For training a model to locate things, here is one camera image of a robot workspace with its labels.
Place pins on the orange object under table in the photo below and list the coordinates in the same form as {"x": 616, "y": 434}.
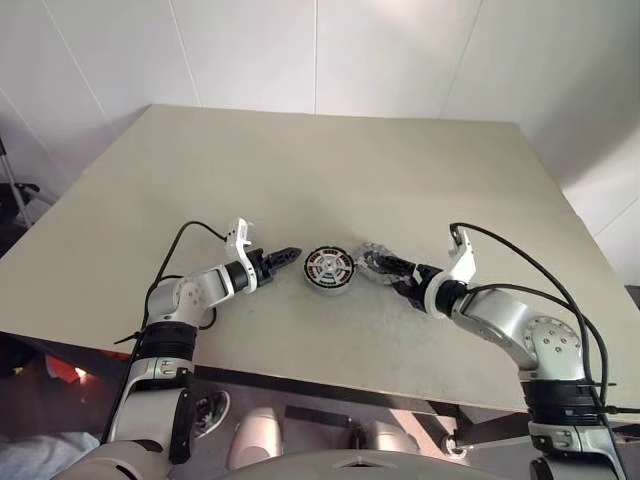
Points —
{"x": 62, "y": 372}

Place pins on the round grey housing lid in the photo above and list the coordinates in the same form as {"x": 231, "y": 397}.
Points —
{"x": 364, "y": 250}

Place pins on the table caster wheel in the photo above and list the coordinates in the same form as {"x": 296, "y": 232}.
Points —
{"x": 457, "y": 444}

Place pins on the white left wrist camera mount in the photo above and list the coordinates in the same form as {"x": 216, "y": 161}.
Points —
{"x": 235, "y": 240}

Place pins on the black sneaker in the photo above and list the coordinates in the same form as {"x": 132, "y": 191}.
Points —
{"x": 215, "y": 407}

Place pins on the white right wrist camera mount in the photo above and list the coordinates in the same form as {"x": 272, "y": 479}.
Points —
{"x": 462, "y": 260}

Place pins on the black metal table frame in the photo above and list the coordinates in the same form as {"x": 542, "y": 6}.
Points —
{"x": 300, "y": 385}

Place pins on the black flat bar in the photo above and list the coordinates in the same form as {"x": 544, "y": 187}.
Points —
{"x": 317, "y": 417}

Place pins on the pale rounded shape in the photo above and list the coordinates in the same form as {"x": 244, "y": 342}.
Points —
{"x": 392, "y": 435}
{"x": 257, "y": 437}

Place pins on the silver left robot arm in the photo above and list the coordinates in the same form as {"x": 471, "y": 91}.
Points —
{"x": 200, "y": 295}

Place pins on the grey cloth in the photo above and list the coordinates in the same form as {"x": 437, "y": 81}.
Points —
{"x": 40, "y": 457}

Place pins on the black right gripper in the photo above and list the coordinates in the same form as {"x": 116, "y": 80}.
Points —
{"x": 421, "y": 285}

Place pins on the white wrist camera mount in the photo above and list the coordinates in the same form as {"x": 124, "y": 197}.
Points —
{"x": 235, "y": 240}
{"x": 462, "y": 260}

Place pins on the grey robot torso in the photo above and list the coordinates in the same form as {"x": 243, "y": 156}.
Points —
{"x": 360, "y": 467}

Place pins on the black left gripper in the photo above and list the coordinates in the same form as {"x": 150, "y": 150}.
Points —
{"x": 262, "y": 267}

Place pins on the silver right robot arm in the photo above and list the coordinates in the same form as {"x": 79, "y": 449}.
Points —
{"x": 505, "y": 320}

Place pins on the round grey motor housing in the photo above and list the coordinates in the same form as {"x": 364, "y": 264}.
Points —
{"x": 330, "y": 292}

